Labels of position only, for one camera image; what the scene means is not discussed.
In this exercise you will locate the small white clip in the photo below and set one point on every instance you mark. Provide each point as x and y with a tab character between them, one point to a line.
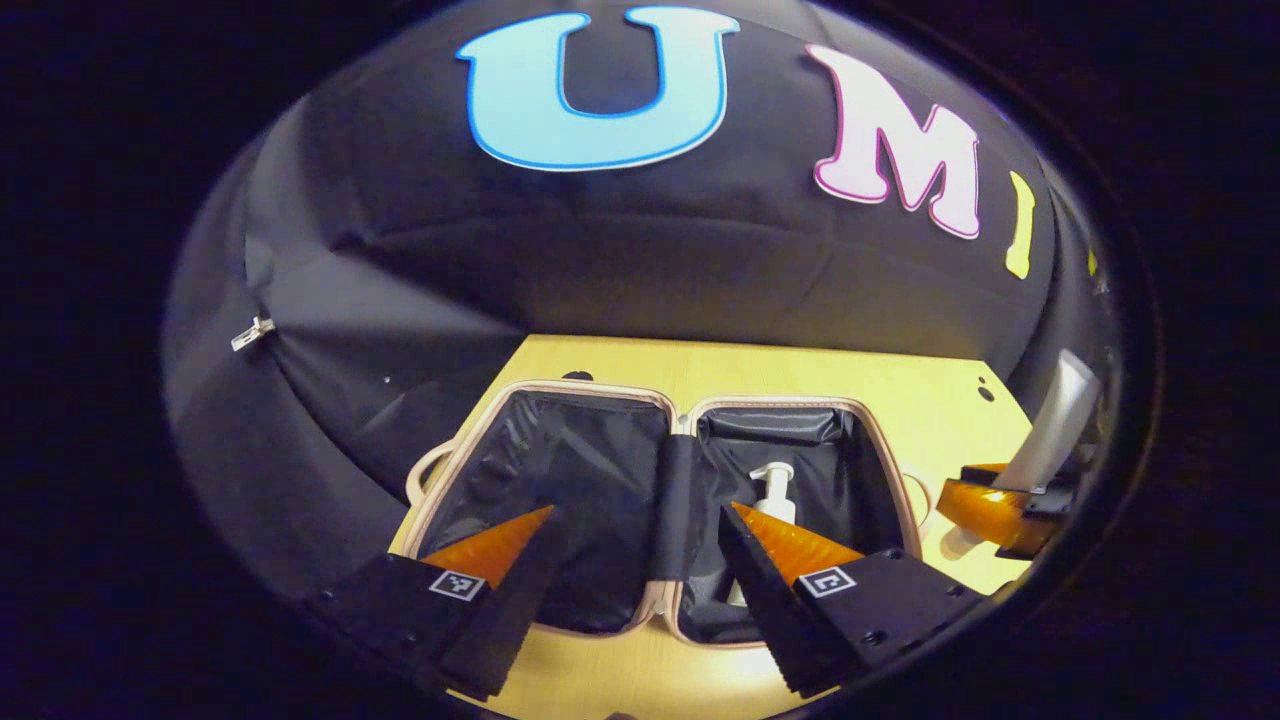
253	333

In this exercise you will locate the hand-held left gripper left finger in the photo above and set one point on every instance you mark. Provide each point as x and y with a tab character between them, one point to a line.
505	630

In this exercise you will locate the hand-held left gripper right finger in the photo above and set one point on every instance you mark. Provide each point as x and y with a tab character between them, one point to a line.
765	610

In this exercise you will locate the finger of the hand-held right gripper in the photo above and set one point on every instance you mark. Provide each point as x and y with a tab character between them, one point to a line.
982	475
985	510

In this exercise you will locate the white skincare tube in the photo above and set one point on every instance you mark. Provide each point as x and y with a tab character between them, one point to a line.
1055	420

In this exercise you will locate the black backdrop cloth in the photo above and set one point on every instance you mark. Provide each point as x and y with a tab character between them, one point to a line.
700	250

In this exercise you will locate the pink suitcase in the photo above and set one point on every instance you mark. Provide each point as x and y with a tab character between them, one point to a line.
590	470

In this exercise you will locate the white pump bottle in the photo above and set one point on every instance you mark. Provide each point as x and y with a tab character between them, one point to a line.
775	495

